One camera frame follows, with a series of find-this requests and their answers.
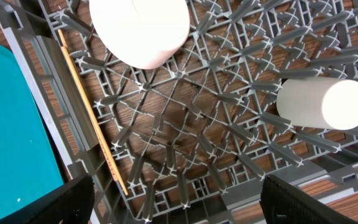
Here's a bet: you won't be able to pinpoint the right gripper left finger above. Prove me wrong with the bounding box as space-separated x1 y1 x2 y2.
0 174 95 224

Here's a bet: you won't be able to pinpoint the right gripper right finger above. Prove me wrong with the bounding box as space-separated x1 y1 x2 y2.
260 175 358 224

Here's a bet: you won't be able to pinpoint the wooden chopstick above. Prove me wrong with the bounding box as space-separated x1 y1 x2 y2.
60 46 128 195
57 29 118 182

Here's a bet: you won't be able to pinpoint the white cup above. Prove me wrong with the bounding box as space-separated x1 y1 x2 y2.
276 77 358 130

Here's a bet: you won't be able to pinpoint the pink bowl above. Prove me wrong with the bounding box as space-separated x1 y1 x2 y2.
89 0 190 70

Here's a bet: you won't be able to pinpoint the teal serving tray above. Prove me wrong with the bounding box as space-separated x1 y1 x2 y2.
0 45 63 219

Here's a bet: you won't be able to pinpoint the gray dish rack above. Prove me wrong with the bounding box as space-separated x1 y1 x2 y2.
0 0 358 223

